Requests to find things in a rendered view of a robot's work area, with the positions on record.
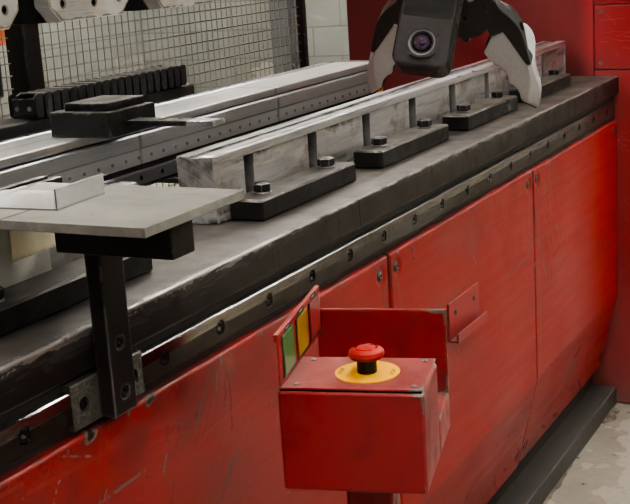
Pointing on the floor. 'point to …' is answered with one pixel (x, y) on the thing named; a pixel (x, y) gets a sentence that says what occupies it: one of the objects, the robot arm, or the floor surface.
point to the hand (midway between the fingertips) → (452, 106)
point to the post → (24, 58)
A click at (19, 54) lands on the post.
